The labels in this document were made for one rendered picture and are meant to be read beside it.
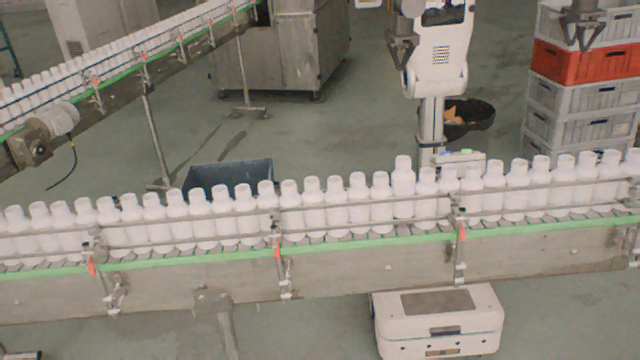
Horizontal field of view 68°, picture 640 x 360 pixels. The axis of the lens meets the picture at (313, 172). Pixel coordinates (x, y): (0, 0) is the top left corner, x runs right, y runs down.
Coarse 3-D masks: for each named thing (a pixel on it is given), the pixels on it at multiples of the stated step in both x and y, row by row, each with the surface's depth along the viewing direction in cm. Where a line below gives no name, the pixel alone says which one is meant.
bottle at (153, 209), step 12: (144, 204) 120; (156, 204) 119; (144, 216) 120; (156, 216) 119; (156, 228) 121; (168, 228) 123; (156, 240) 123; (168, 240) 124; (156, 252) 125; (168, 252) 125
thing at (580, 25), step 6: (570, 18) 116; (576, 18) 114; (576, 24) 114; (582, 24) 113; (588, 24) 113; (594, 24) 113; (600, 24) 113; (606, 24) 113; (576, 30) 115; (582, 30) 114; (594, 30) 116; (600, 30) 114; (582, 36) 115; (594, 36) 115; (582, 42) 116; (588, 42) 117; (582, 48) 117; (588, 48) 117
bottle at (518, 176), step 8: (520, 160) 120; (512, 168) 119; (520, 168) 118; (512, 176) 120; (520, 176) 119; (528, 176) 120; (512, 184) 120; (520, 184) 119; (528, 184) 119; (504, 192) 123; (512, 192) 121; (520, 192) 120; (504, 200) 124; (512, 200) 122; (520, 200) 121; (504, 208) 124; (512, 208) 123; (504, 216) 125; (512, 216) 124; (520, 216) 124
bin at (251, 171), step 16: (240, 160) 180; (256, 160) 180; (192, 176) 181; (208, 176) 183; (224, 176) 183; (240, 176) 183; (256, 176) 184; (272, 176) 178; (208, 192) 186; (256, 192) 187
